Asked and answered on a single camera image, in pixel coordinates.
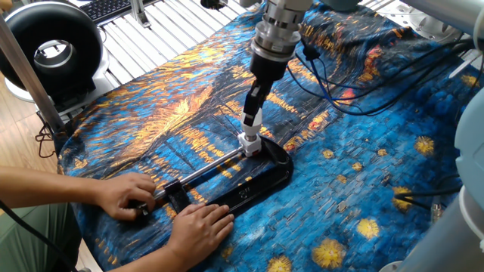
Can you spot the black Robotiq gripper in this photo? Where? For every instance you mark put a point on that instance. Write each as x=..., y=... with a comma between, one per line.
x=270, y=70

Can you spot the white light bulb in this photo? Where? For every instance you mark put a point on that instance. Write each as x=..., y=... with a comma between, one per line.
x=251, y=133

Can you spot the black C-clamp with silver screw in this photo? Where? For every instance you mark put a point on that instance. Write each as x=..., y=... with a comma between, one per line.
x=261, y=185

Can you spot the person's left forearm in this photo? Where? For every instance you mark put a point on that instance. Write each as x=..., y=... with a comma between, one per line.
x=45, y=187

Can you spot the person's right forearm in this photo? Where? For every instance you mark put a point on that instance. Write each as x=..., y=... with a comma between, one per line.
x=147, y=262

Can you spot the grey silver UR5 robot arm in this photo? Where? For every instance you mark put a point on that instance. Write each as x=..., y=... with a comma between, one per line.
x=435, y=242

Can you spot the person's right hand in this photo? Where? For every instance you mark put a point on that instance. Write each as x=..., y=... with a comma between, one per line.
x=198, y=234

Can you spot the person's left hand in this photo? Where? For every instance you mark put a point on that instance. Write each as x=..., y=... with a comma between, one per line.
x=125, y=196

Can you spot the white lamp socket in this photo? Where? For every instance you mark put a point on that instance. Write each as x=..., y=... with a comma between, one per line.
x=249, y=145

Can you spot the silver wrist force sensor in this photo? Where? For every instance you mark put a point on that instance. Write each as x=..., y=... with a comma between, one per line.
x=276, y=38

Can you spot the starry night painting cloth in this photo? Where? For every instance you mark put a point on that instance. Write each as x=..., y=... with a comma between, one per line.
x=340, y=151

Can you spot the white device base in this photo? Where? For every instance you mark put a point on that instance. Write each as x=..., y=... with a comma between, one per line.
x=101, y=79

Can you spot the black computer keyboard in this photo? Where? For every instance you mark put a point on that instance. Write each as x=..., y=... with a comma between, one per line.
x=106, y=7

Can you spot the green trousers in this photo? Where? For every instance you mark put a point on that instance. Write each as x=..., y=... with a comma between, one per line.
x=22, y=245

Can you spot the small aluminium bracket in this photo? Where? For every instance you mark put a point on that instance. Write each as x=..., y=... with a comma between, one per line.
x=138, y=13

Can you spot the aluminium frame post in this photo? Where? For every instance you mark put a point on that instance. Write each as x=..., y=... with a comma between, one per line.
x=30, y=79

